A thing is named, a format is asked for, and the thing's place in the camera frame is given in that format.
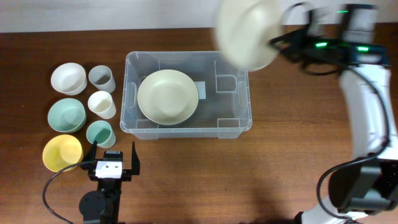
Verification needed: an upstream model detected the clear plastic storage container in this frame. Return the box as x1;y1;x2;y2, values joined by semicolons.
120;51;252;140

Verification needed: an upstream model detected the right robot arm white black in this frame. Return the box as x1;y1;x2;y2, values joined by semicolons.
269;28;397;223

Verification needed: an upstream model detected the mint green small bowl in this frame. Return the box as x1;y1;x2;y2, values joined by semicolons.
47;98;86;133

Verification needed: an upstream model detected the white small bowl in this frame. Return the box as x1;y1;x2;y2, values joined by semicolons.
50;62;88;96

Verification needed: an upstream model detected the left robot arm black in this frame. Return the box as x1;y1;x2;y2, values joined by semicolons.
79;141;141;224

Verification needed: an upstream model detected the cream plastic cup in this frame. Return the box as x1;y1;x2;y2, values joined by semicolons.
88;91;116;119

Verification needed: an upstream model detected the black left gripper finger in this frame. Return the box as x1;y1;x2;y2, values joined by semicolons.
131;142;140;175
83;140;97;162

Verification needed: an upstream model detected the yellow small bowl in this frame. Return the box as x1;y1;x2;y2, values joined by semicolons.
42;134;84;172

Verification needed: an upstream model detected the mint green plastic cup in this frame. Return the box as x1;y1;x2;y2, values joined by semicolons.
86;120;116;149

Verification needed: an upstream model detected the large cream bowl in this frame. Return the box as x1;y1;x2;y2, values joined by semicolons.
137;69;199;126
213;0;282;72

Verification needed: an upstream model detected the grey plastic cup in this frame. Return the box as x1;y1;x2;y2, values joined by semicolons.
88;65;116;93

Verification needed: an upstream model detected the white label in container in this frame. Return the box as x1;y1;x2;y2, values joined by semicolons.
195;82;206;100

